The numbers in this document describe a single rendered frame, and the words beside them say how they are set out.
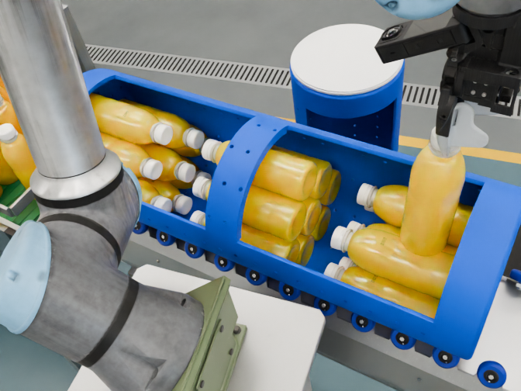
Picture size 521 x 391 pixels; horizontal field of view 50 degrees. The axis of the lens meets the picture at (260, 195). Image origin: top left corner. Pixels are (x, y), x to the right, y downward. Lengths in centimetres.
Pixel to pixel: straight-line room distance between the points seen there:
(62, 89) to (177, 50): 279
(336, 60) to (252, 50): 191
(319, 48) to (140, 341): 99
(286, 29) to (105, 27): 119
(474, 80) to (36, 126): 49
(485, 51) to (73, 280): 51
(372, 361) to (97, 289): 61
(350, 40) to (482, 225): 77
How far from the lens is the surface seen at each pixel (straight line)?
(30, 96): 66
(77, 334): 66
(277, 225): 95
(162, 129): 109
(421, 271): 89
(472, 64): 65
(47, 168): 71
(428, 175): 77
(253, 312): 85
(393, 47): 68
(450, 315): 85
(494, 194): 88
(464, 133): 71
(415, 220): 83
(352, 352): 112
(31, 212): 148
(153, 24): 373
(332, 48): 146
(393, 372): 111
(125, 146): 114
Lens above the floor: 189
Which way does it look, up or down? 50 degrees down
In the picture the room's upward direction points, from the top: 12 degrees counter-clockwise
